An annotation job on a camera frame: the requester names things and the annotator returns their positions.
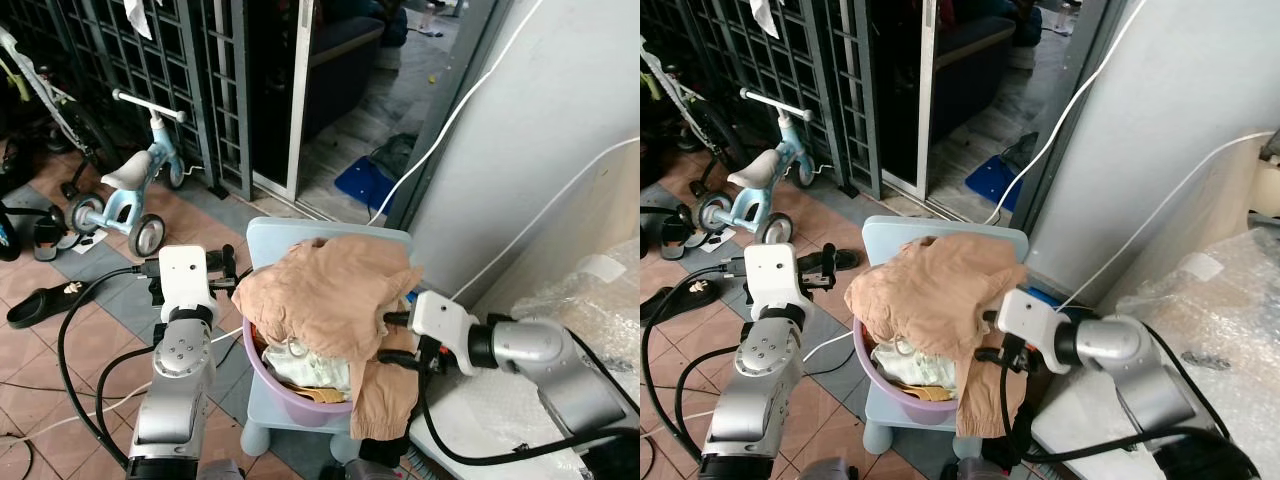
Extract white door frame post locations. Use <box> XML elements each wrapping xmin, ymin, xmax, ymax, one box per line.
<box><xmin>285</xmin><ymin>0</ymin><xmax>317</xmax><ymax>202</ymax></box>
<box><xmin>914</xmin><ymin>0</ymin><xmax>939</xmax><ymax>199</ymax></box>

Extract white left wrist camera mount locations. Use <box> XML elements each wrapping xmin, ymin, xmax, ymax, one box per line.
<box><xmin>157</xmin><ymin>245</ymin><xmax>220</xmax><ymax>323</ymax></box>
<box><xmin>742</xmin><ymin>243</ymin><xmax>814</xmax><ymax>321</ymax></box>

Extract grey cloth heap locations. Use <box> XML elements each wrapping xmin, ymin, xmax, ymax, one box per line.
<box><xmin>372</xmin><ymin>131</ymin><xmax>423</xmax><ymax>179</ymax></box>
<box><xmin>1000</xmin><ymin>130</ymin><xmax>1041</xmax><ymax>173</ymax></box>

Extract tan cloth garment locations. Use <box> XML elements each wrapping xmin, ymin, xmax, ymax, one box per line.
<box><xmin>845</xmin><ymin>235</ymin><xmax>1031</xmax><ymax>440</ymax></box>
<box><xmin>231</xmin><ymin>235</ymin><xmax>425</xmax><ymax>442</ymax></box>

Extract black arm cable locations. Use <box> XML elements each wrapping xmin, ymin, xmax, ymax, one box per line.
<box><xmin>1000</xmin><ymin>336</ymin><xmax>1236</xmax><ymax>465</ymax></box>
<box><xmin>57</xmin><ymin>264</ymin><xmax>166</xmax><ymax>468</ymax></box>
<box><xmin>414</xmin><ymin>340</ymin><xmax>641</xmax><ymax>468</ymax></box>
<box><xmin>640</xmin><ymin>262</ymin><xmax>753</xmax><ymax>463</ymax></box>

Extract white patterned garment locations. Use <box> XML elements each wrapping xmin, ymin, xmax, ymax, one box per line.
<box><xmin>873</xmin><ymin>336</ymin><xmax>963</xmax><ymax>389</ymax></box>
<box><xmin>263</xmin><ymin>338</ymin><xmax>353</xmax><ymax>393</ymax></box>

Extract long white wall cable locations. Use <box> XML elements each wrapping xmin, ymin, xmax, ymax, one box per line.
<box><xmin>984</xmin><ymin>0</ymin><xmax>1151</xmax><ymax>225</ymax></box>
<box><xmin>449</xmin><ymin>136</ymin><xmax>641</xmax><ymax>301</ymax></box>
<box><xmin>1058</xmin><ymin>129</ymin><xmax>1280</xmax><ymax>309</ymax></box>
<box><xmin>368</xmin><ymin>0</ymin><xmax>546</xmax><ymax>225</ymax></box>

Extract dark blue sofa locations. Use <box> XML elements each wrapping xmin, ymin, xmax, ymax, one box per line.
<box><xmin>305</xmin><ymin>14</ymin><xmax>387</xmax><ymax>136</ymax></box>
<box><xmin>935</xmin><ymin>14</ymin><xmax>1021</xmax><ymax>136</ymax></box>

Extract black sandal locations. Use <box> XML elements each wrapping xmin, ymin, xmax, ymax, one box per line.
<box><xmin>5</xmin><ymin>281</ymin><xmax>98</xmax><ymax>330</ymax></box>
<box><xmin>640</xmin><ymin>279</ymin><xmax>723</xmax><ymax>327</ymax></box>

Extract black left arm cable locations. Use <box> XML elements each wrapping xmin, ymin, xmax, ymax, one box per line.
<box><xmin>57</xmin><ymin>264</ymin><xmax>166</xmax><ymax>468</ymax></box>
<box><xmin>640</xmin><ymin>262</ymin><xmax>753</xmax><ymax>463</ymax></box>

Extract light blue plastic stool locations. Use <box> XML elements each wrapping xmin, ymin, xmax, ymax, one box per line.
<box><xmin>240</xmin><ymin>217</ymin><xmax>416</xmax><ymax>461</ymax></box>
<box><xmin>861</xmin><ymin>215</ymin><xmax>1031</xmax><ymax>457</ymax></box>

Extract white tape patch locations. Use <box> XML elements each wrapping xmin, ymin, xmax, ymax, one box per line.
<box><xmin>1179</xmin><ymin>251</ymin><xmax>1227</xmax><ymax>285</ymax></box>
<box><xmin>579</xmin><ymin>254</ymin><xmax>628</xmax><ymax>288</ymax></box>

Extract purple plastic basin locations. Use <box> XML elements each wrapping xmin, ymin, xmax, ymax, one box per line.
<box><xmin>852</xmin><ymin>305</ymin><xmax>1003</xmax><ymax>428</ymax></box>
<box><xmin>242</xmin><ymin>298</ymin><xmax>421</xmax><ymax>430</ymax></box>

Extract white hanging rag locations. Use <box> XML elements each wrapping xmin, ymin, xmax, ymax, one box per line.
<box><xmin>750</xmin><ymin>0</ymin><xmax>781</xmax><ymax>40</ymax></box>
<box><xmin>122</xmin><ymin>0</ymin><xmax>154</xmax><ymax>42</ymax></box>

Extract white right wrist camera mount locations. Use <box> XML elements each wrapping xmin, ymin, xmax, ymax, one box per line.
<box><xmin>410</xmin><ymin>289</ymin><xmax>482</xmax><ymax>377</ymax></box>
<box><xmin>994</xmin><ymin>287</ymin><xmax>1067</xmax><ymax>374</ymax></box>

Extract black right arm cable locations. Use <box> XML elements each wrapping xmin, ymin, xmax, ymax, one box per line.
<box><xmin>1000</xmin><ymin>336</ymin><xmax>1236</xmax><ymax>465</ymax></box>
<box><xmin>414</xmin><ymin>340</ymin><xmax>641</xmax><ymax>468</ymax></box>

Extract black shoe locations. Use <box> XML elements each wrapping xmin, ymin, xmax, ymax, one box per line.
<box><xmin>30</xmin><ymin>213</ymin><xmax>73</xmax><ymax>263</ymax></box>
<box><xmin>660</xmin><ymin>208</ymin><xmax>703</xmax><ymax>261</ymax></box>

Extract blue floor mat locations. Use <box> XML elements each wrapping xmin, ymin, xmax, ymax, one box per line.
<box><xmin>332</xmin><ymin>155</ymin><xmax>398</xmax><ymax>217</ymax></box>
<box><xmin>964</xmin><ymin>154</ymin><xmax>1023</xmax><ymax>214</ymax></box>

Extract light blue child tricycle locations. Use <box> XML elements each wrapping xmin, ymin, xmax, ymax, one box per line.
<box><xmin>64</xmin><ymin>88</ymin><xmax>191</xmax><ymax>260</ymax></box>
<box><xmin>694</xmin><ymin>85</ymin><xmax>833</xmax><ymax>248</ymax></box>

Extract white frame bicycle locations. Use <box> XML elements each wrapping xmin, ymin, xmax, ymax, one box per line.
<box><xmin>640</xmin><ymin>45</ymin><xmax>726</xmax><ymax>151</ymax></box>
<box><xmin>0</xmin><ymin>24</ymin><xmax>106</xmax><ymax>156</ymax></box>

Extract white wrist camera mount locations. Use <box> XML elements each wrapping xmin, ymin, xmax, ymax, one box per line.
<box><xmin>742</xmin><ymin>243</ymin><xmax>814</xmax><ymax>321</ymax></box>
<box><xmin>157</xmin><ymin>245</ymin><xmax>220</xmax><ymax>323</ymax></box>
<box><xmin>410</xmin><ymin>289</ymin><xmax>482</xmax><ymax>377</ymax></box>
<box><xmin>994</xmin><ymin>287</ymin><xmax>1067</xmax><ymax>374</ymax></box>

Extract dark metal grille gate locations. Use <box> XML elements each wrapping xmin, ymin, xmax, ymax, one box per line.
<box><xmin>20</xmin><ymin>0</ymin><xmax>253</xmax><ymax>202</ymax></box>
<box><xmin>660</xmin><ymin>0</ymin><xmax>883</xmax><ymax>198</ymax></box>

